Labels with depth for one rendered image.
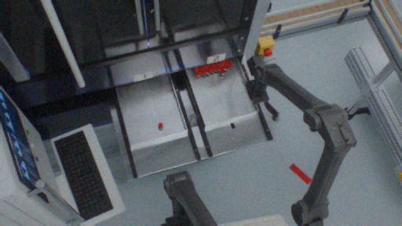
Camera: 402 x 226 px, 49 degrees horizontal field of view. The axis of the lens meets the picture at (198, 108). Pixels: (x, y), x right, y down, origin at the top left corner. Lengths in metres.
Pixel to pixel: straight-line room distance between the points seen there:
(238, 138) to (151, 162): 0.41
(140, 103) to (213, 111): 0.34
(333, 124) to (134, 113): 1.01
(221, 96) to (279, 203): 1.03
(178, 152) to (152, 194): 0.89
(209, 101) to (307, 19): 0.67
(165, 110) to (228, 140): 0.32
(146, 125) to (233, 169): 1.02
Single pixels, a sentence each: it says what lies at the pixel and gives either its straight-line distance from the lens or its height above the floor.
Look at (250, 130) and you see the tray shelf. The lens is 2.02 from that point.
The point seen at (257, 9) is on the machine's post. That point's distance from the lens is 1.79.
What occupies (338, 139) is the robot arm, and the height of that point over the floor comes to 1.59.
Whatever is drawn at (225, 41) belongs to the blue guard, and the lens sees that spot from 1.90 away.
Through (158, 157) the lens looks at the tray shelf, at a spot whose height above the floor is 0.88.
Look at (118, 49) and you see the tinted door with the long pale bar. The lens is 1.74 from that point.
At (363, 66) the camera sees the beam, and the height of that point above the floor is 0.54.
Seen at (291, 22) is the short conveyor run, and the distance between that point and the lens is 2.28.
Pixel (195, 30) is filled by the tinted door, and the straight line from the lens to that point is 1.77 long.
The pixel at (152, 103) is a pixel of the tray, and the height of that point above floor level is 0.88.
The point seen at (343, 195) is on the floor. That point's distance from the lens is 3.00.
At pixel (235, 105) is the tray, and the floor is 0.88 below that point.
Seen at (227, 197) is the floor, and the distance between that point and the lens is 2.82.
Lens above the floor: 2.73
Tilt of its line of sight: 66 degrees down
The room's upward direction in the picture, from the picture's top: 6 degrees clockwise
